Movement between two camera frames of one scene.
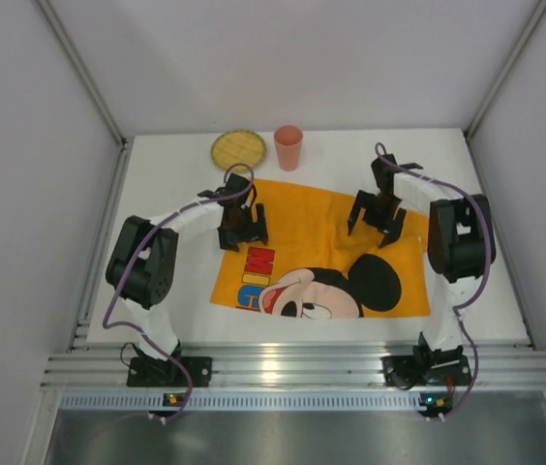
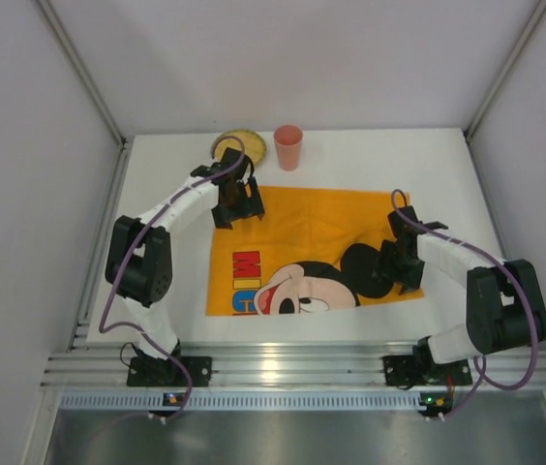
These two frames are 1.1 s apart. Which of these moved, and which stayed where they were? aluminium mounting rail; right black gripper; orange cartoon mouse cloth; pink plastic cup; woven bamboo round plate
Moved: right black gripper; orange cartoon mouse cloth
Stayed: aluminium mounting rail; pink plastic cup; woven bamboo round plate
